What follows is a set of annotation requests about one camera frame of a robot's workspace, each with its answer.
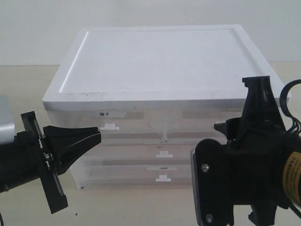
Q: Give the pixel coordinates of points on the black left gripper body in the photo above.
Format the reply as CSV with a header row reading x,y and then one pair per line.
x,y
34,162

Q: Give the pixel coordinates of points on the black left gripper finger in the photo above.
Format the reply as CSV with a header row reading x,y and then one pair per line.
x,y
67,138
66,150

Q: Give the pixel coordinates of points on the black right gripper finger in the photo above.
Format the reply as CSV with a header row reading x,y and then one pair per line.
x,y
229,129

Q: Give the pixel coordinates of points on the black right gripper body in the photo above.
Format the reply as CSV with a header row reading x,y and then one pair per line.
x,y
255,152

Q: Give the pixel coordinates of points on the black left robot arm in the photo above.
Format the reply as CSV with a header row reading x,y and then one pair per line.
x,y
9,163

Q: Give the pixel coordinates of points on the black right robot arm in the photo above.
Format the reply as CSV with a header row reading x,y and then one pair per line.
x,y
289,167

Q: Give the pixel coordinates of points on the clear bottom drawer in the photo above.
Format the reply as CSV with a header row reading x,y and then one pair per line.
x,y
143,173

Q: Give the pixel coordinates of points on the white plastic drawer cabinet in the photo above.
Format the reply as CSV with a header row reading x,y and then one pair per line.
x,y
157,68

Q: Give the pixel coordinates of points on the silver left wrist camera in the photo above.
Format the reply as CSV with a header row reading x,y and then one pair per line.
x,y
7,125

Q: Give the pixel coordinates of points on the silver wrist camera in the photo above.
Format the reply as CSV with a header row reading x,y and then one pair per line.
x,y
7,125
210,170

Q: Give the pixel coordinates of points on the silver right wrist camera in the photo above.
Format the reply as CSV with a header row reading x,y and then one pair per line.
x,y
210,170

